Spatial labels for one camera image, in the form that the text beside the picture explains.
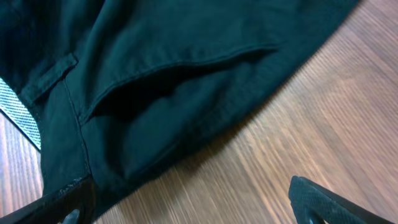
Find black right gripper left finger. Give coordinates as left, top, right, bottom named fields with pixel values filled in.
left=1, top=177, right=96, bottom=224

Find black shorts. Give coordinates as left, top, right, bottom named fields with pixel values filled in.
left=1, top=0, right=357, bottom=217

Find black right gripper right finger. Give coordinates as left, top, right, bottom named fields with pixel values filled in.
left=289, top=176, right=390, bottom=224

